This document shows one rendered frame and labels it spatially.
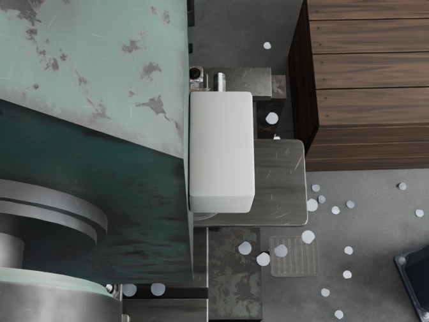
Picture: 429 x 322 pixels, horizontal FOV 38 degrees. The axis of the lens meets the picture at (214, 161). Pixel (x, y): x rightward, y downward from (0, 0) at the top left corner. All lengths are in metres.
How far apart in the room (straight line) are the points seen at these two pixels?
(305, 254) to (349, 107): 0.38
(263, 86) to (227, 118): 0.79
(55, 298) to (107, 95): 0.10
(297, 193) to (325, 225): 0.82
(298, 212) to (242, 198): 0.58
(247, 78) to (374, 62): 0.49
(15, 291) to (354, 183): 1.58
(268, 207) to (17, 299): 0.68
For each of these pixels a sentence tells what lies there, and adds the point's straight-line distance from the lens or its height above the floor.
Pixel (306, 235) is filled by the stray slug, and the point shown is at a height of 0.65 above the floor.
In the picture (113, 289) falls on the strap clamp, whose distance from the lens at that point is 0.93.
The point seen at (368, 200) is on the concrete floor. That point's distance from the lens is 1.82.
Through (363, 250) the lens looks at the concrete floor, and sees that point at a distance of 1.78.
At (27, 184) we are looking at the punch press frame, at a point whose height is 1.39.
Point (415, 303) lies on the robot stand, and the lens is 1.78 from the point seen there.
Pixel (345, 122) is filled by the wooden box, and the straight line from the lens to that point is 1.49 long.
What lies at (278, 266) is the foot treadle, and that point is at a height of 0.16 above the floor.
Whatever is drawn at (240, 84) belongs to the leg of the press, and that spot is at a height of 0.64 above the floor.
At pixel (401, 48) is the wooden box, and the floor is 0.35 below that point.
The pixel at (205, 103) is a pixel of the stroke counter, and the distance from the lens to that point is 0.39.
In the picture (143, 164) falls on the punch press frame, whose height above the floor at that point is 1.42.
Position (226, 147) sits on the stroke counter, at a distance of 0.38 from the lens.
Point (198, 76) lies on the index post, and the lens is 1.00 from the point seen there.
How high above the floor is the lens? 1.69
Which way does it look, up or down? 71 degrees down
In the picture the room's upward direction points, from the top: 4 degrees clockwise
